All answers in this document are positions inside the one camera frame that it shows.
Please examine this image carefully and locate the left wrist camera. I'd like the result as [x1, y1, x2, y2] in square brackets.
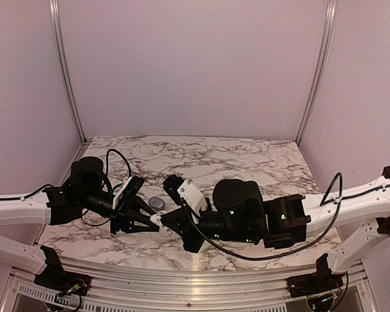
[112, 175, 145, 212]

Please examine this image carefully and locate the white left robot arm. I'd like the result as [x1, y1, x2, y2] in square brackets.
[0, 157, 159, 289]

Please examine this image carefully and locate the left aluminium frame post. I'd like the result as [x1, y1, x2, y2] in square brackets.
[49, 0, 87, 145]

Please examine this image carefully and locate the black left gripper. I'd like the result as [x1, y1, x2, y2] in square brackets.
[79, 190, 161, 236]

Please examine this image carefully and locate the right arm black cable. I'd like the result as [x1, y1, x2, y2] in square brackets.
[181, 171, 390, 261]

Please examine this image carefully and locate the aluminium frame post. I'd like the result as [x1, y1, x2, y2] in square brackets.
[295, 0, 338, 148]
[49, 0, 87, 145]

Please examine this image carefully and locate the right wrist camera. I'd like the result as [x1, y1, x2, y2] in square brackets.
[162, 174, 207, 216]

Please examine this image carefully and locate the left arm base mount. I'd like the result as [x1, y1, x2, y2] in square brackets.
[34, 268, 91, 296]

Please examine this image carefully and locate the right aluminium frame post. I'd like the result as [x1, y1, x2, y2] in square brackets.
[295, 0, 338, 148]

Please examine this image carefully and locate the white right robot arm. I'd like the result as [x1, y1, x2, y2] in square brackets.
[157, 166, 390, 291]

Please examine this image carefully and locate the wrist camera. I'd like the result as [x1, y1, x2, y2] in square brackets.
[162, 174, 207, 216]
[112, 175, 145, 212]

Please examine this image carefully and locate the purple earbud charging case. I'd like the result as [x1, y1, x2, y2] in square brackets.
[148, 196, 166, 211]

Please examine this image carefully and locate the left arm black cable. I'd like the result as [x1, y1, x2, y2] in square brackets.
[0, 148, 133, 225]

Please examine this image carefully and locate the aluminium front rail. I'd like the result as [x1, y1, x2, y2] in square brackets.
[6, 253, 378, 312]

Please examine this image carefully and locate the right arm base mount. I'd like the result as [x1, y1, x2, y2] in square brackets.
[287, 272, 345, 298]

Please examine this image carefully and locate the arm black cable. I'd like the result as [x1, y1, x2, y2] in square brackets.
[181, 171, 390, 261]
[0, 148, 133, 225]

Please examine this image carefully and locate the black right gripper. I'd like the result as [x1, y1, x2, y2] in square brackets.
[160, 206, 259, 254]

